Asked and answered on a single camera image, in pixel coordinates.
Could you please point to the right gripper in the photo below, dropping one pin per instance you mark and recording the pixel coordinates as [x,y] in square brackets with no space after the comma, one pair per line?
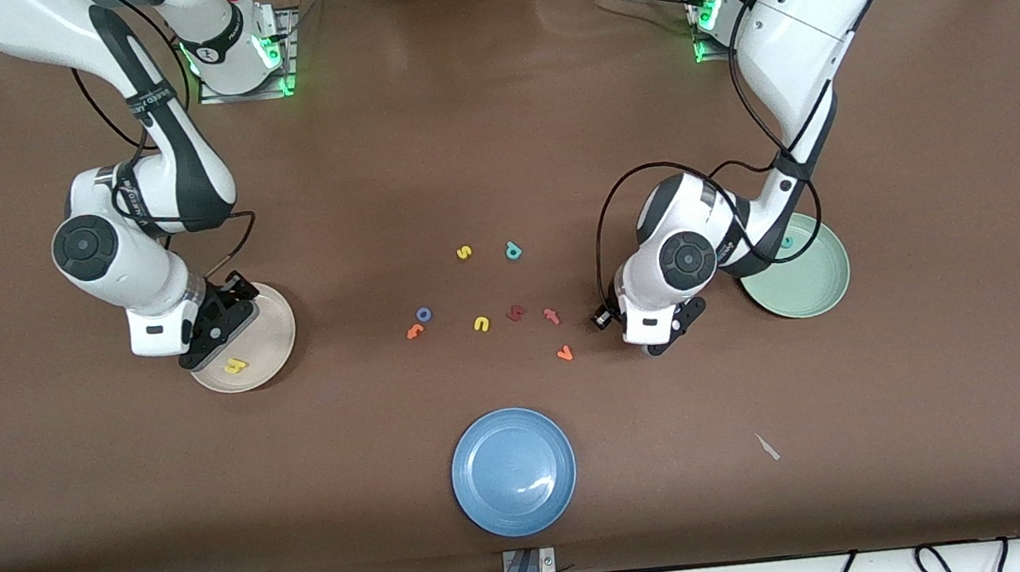
[230,299]

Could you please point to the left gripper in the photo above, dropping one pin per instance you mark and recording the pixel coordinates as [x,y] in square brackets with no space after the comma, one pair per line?
[613,303]

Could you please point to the yellow foam letter h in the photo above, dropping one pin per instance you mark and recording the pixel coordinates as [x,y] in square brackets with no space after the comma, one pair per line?
[236,365]

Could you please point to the blue foam letter o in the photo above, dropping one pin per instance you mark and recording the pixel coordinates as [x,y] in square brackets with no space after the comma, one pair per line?
[418,315]

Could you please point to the teal foam letter c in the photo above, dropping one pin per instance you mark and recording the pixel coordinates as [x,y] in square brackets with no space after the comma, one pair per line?
[784,244]

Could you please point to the orange foam letter f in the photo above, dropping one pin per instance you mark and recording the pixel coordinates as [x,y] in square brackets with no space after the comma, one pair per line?
[415,333]

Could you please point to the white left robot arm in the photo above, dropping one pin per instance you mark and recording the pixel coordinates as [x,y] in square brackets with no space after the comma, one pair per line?
[795,19]

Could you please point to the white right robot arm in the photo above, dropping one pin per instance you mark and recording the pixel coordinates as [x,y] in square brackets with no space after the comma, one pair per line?
[84,247]

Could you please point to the pink foam letter t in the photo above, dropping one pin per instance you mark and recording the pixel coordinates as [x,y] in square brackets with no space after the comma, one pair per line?
[552,316]

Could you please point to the orange foam letter v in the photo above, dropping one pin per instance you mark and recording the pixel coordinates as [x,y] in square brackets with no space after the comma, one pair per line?
[564,353]

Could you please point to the dark red foam letter k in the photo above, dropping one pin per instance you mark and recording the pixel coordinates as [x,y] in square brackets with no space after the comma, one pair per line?
[516,314]

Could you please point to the beige round plate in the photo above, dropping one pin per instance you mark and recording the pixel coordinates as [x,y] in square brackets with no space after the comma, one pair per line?
[269,351]

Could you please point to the teal foam letter p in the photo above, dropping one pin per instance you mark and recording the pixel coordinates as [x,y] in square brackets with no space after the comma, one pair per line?
[513,250]

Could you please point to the yellow foam letter u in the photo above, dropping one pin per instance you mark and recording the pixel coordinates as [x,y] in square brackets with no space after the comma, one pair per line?
[481,327]

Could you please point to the yellow foam letter s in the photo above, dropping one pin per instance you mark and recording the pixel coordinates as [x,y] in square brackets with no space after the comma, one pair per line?
[464,253]

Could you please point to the blue round plate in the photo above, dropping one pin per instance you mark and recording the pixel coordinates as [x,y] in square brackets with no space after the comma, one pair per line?
[513,472]

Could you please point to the green round plate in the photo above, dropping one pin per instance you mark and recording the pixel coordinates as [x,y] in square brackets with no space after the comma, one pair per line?
[808,283]

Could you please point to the small white paper scrap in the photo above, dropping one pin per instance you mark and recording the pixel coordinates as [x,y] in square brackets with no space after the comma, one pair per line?
[767,447]

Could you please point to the brown table cover sheet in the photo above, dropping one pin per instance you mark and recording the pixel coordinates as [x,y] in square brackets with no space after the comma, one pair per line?
[494,136]

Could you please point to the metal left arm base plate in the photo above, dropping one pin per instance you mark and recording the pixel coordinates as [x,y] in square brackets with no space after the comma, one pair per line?
[706,57]

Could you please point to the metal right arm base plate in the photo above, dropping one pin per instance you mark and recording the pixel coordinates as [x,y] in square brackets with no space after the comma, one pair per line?
[289,63]

